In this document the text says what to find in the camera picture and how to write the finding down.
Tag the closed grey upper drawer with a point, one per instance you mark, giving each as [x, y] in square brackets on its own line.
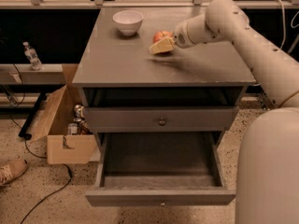
[156, 119]

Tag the red apple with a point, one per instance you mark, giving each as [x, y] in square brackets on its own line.
[162, 35]

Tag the tan shoe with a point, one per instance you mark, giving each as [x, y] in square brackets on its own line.
[12, 170]

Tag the open grey lower drawer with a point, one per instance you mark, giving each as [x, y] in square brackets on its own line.
[159, 169]

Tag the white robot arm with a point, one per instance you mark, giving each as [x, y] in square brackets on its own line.
[267, 180]

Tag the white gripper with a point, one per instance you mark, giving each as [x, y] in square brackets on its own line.
[180, 36]

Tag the cans inside cardboard box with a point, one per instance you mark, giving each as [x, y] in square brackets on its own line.
[79, 124]

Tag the cardboard box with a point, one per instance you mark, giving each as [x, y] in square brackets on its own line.
[53, 126]

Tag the clear plastic water bottle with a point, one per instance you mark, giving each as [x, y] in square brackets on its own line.
[32, 56]

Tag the grey drawer cabinet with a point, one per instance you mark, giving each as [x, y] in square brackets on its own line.
[118, 71]

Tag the white bowl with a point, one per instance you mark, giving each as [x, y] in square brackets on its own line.
[128, 22]

